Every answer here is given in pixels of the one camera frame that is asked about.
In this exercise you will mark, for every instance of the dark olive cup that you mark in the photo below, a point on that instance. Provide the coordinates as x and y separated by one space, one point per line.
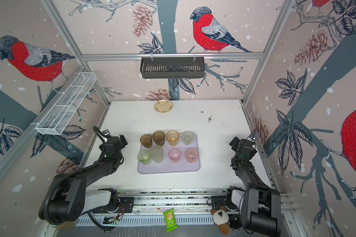
159 138

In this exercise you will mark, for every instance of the green snack packet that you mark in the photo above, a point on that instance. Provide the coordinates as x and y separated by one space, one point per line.
170 220

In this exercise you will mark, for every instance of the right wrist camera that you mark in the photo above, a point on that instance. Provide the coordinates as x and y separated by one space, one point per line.
252 137

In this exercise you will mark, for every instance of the small green ribbed cup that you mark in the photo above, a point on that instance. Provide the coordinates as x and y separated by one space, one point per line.
144 157

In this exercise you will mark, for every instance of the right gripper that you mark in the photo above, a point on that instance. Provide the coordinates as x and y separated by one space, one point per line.
238 144

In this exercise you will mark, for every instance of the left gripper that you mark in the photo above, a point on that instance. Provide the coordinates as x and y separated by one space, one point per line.
122 141

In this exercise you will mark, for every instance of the lilac plastic tray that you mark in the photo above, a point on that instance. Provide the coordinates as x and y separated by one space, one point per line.
167 166

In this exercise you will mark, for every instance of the black hanging wire basket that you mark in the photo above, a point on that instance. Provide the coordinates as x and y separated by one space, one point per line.
172 68

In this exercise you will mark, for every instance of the white wire mesh shelf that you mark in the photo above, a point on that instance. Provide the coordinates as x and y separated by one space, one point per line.
68 101

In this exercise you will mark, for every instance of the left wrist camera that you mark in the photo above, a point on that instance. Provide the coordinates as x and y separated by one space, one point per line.
106 133

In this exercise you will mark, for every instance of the yellow amber cup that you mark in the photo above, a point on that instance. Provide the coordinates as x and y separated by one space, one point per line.
172 137

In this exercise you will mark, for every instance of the small brown textured cup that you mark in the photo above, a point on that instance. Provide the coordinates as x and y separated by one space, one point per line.
146 141

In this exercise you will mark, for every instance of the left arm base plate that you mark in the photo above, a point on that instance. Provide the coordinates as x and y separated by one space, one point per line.
120 205

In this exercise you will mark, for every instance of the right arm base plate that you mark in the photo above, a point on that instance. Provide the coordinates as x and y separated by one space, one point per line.
217 201

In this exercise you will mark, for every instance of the salmon textured cup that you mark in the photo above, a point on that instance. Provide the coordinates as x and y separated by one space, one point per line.
191 155

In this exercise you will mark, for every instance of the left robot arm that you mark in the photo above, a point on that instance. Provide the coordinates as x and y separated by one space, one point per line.
66 196

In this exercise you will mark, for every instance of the cream patterned saucer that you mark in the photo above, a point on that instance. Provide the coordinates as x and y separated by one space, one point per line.
163 106

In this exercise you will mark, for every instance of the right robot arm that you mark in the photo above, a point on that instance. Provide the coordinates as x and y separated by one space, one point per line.
260 206

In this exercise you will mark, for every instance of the pale green textured cup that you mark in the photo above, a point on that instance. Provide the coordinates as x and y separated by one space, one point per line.
187 138

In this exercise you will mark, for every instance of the glass jar with lid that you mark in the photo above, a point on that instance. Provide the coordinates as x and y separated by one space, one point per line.
66 226

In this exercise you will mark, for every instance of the plush toy dog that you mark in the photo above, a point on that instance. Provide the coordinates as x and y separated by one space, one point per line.
221 219

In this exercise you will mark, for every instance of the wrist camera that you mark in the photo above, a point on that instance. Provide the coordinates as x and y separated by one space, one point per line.
252 137
106 133

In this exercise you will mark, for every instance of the tall pale green cup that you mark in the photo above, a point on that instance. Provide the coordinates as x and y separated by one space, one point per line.
156 153

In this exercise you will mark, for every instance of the pink clear cup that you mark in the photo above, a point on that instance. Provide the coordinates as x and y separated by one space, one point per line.
174 155

